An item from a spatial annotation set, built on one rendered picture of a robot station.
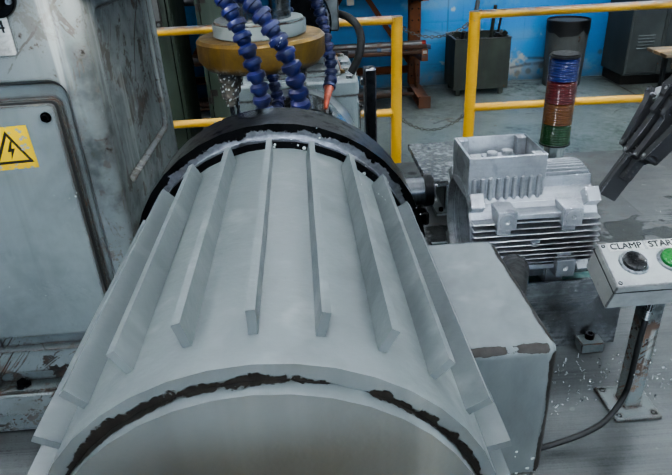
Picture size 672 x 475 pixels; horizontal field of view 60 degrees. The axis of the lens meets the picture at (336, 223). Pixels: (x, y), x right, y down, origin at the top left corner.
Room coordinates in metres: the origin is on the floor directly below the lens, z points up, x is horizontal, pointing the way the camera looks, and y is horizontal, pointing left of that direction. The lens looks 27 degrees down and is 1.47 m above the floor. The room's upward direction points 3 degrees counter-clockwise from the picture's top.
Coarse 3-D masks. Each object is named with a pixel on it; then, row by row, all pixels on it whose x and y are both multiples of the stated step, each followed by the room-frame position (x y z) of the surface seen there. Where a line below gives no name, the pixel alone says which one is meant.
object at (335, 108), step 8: (288, 88) 1.23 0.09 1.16; (312, 88) 1.23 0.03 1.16; (288, 96) 1.16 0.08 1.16; (312, 96) 1.16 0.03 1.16; (320, 96) 1.18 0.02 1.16; (288, 104) 1.10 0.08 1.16; (312, 104) 1.10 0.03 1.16; (320, 104) 1.12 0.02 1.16; (336, 104) 1.19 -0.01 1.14; (328, 112) 1.08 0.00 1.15; (336, 112) 1.12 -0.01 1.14; (344, 112) 1.18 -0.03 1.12; (344, 120) 1.10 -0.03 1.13; (352, 120) 1.22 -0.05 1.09
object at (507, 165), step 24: (456, 144) 0.90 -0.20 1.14; (480, 144) 0.91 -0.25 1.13; (504, 144) 0.92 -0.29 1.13; (528, 144) 0.89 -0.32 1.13; (456, 168) 0.89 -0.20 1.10; (480, 168) 0.82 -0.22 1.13; (504, 168) 0.82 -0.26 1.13; (528, 168) 0.82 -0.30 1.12; (480, 192) 0.82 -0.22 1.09; (504, 192) 0.82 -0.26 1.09; (528, 192) 0.82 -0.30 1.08
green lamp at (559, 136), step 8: (544, 128) 1.17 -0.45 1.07; (552, 128) 1.15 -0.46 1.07; (560, 128) 1.15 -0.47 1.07; (568, 128) 1.15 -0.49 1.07; (544, 136) 1.17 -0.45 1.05; (552, 136) 1.15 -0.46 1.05; (560, 136) 1.15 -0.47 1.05; (568, 136) 1.16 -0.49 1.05; (552, 144) 1.15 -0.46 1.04; (560, 144) 1.15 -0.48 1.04
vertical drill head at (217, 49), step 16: (272, 0) 0.82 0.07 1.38; (288, 0) 0.84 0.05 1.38; (272, 16) 0.81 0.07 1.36; (288, 16) 0.84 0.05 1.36; (224, 32) 0.80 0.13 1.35; (256, 32) 0.79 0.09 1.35; (288, 32) 0.80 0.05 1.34; (304, 32) 0.85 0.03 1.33; (320, 32) 0.84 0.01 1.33; (208, 48) 0.79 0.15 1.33; (224, 48) 0.77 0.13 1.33; (272, 48) 0.77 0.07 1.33; (304, 48) 0.79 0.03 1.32; (320, 48) 0.82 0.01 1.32; (208, 64) 0.79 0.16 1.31; (224, 64) 0.77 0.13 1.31; (240, 64) 0.77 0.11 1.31; (272, 64) 0.77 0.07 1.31; (304, 64) 0.79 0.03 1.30; (224, 80) 0.80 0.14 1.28; (240, 80) 0.88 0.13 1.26; (224, 96) 0.80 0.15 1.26; (240, 112) 0.89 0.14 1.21
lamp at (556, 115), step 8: (544, 104) 1.18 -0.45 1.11; (552, 104) 1.16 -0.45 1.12; (544, 112) 1.18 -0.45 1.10; (552, 112) 1.16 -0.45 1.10; (560, 112) 1.15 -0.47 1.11; (568, 112) 1.15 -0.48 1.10; (544, 120) 1.17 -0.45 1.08; (552, 120) 1.15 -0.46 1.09; (560, 120) 1.15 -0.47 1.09; (568, 120) 1.15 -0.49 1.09
